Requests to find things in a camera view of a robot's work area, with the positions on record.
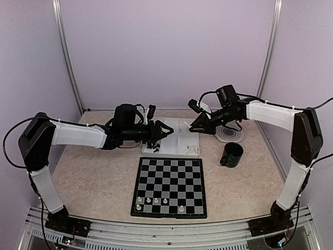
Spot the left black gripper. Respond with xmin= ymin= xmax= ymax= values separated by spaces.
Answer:
xmin=122 ymin=120 xmax=174 ymax=144

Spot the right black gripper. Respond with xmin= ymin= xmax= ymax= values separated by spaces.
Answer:
xmin=189 ymin=106 xmax=237 ymax=135

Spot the black and silver chessboard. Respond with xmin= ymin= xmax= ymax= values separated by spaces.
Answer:
xmin=131 ymin=157 xmax=208 ymax=219

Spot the white bishop first row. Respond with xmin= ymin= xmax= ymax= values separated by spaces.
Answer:
xmin=178 ymin=205 xmax=185 ymax=212

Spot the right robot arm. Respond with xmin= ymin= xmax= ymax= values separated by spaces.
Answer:
xmin=188 ymin=85 xmax=324 ymax=231

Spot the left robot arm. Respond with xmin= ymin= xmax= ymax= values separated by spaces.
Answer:
xmin=18 ymin=104 xmax=174 ymax=232

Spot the white plastic divided tray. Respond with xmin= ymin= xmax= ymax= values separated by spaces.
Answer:
xmin=142 ymin=117 xmax=200 ymax=158

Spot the white plate with rings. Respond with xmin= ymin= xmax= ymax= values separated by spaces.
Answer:
xmin=215 ymin=126 xmax=246 ymax=143

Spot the dark green mug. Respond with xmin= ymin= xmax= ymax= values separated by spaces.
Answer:
xmin=220 ymin=142 xmax=244 ymax=168

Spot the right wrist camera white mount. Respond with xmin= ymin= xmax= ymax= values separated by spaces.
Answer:
xmin=188 ymin=99 xmax=212 ymax=114

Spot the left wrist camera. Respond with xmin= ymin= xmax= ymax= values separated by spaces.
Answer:
xmin=144 ymin=105 xmax=156 ymax=125

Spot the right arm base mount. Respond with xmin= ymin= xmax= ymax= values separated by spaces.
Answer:
xmin=248 ymin=217 xmax=294 ymax=237

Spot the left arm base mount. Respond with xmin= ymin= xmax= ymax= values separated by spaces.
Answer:
xmin=45 ymin=217 xmax=91 ymax=238

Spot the right aluminium frame post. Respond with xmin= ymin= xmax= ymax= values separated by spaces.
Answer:
xmin=257 ymin=0 xmax=283 ymax=98

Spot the aluminium frame post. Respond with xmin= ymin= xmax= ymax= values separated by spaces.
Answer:
xmin=257 ymin=0 xmax=283 ymax=98
xmin=52 ymin=0 xmax=85 ymax=115

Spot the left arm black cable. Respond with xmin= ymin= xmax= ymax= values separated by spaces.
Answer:
xmin=3 ymin=117 xmax=34 ymax=169

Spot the left aluminium frame post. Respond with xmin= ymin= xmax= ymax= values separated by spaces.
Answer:
xmin=52 ymin=0 xmax=85 ymax=115

